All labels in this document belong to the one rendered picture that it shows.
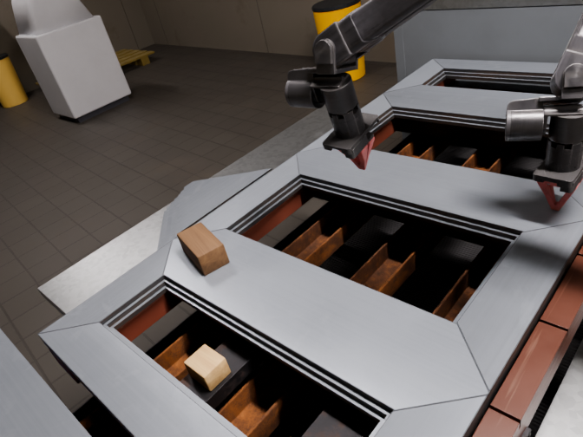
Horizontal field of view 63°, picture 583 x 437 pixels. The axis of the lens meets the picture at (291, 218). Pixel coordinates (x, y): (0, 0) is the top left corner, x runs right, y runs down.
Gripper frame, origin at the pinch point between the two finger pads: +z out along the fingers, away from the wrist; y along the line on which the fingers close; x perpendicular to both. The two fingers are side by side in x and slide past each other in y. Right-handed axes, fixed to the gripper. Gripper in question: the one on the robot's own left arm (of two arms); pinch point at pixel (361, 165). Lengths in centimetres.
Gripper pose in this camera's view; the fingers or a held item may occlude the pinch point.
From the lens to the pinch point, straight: 96.1
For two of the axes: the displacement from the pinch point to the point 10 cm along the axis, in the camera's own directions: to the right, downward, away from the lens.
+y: -6.0, 7.0, -3.9
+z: 3.3, 6.6, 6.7
